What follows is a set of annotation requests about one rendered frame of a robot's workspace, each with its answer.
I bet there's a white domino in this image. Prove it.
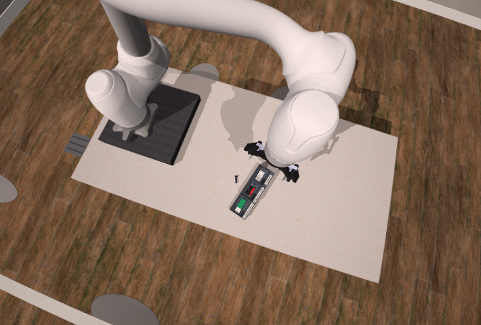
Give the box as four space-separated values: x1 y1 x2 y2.
255 170 264 181

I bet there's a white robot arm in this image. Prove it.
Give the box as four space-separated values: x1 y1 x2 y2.
85 0 356 167

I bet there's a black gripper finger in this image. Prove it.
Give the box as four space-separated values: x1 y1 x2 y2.
278 164 299 183
243 141 265 160

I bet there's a dark grey bin rack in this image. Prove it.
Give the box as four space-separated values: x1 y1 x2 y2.
230 164 274 220

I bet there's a green and white eraser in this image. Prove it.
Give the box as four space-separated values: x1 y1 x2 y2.
235 198 246 213

